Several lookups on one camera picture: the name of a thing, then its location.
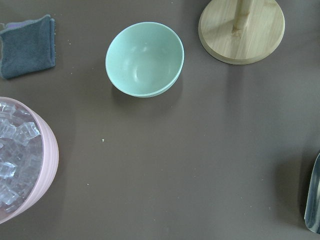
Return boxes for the pink bowl of ice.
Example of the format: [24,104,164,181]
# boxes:
[0,96,59,223]

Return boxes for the green ceramic bowl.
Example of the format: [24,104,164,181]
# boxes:
[105,22,185,98]

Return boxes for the wooden stand round base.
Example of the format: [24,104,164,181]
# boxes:
[198,0,285,65]

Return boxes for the grey folded cloth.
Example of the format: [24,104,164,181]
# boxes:
[0,14,56,79]

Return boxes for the metal scoop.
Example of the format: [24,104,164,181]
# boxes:
[304,154,320,235]

